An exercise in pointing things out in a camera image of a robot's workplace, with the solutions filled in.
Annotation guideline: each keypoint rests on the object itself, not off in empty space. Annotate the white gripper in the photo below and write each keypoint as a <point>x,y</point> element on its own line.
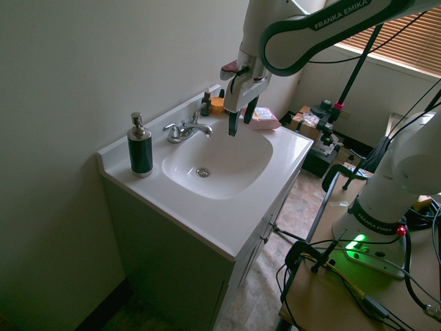
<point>245,91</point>

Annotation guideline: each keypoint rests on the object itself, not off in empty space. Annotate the dark green sanitizer pump bottle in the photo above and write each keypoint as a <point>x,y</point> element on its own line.
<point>140,151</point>

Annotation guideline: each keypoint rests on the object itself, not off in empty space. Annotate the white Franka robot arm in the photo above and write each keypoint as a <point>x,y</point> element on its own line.
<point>289,45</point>

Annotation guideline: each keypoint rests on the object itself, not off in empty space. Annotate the red robot base knob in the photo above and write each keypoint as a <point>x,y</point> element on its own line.
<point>401,230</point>

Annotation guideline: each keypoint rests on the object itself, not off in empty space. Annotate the pink wipes pack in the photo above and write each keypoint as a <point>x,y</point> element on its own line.
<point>266,120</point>

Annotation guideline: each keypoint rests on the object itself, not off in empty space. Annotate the orange lidded jar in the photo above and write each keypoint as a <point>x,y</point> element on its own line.
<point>217,105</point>

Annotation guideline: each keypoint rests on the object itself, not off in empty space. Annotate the dark dropper bottle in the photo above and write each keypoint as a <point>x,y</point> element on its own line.
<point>206,106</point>

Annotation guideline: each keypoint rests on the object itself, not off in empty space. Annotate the brown cardboard box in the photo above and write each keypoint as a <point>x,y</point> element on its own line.
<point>305,127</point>

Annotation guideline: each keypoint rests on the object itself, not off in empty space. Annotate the chrome sink drain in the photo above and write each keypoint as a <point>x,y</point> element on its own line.
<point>203,172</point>

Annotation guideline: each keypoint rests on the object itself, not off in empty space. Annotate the black equipment case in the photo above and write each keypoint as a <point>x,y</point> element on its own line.
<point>318,162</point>

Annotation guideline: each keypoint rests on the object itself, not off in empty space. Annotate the black C-clamp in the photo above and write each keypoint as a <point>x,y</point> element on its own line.
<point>299,250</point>
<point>332,170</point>

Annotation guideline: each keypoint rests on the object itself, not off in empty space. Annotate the white sink vanity cabinet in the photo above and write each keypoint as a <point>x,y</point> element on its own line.
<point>193,213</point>

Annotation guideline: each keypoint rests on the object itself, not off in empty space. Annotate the metal cabinet knob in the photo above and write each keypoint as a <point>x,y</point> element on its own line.
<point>265,238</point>
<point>274,226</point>

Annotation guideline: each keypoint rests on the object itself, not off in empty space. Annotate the black tripod leg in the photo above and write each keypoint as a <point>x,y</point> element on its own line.
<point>291,235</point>

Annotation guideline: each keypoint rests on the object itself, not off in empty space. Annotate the wooden window blinds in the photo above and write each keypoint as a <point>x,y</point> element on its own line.
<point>406,38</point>

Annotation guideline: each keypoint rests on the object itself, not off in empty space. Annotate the pink wrist camera mount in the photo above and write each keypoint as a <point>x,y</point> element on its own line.
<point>228,68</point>

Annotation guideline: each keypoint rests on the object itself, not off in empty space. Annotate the black camera stand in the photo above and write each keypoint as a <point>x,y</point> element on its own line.
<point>356,70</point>

